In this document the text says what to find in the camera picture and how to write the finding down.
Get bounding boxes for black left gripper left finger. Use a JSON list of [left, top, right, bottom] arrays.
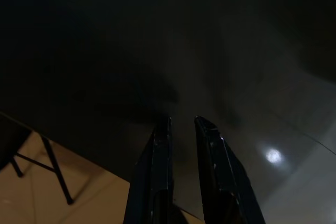
[[127, 116, 175, 224]]

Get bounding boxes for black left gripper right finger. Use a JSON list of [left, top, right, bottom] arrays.
[[194, 115, 266, 224]]

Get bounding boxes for black metal folding legs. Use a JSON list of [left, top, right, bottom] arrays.
[[10, 134, 76, 206]]

